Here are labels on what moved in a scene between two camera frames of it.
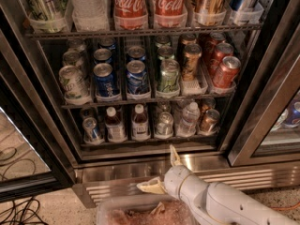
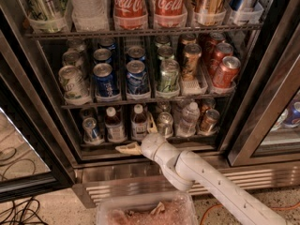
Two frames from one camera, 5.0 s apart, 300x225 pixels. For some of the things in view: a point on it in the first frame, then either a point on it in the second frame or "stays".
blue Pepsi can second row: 102,55 stays
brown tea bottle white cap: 140,126 stays
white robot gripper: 174,181 → 151,146
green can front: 170,77 stays
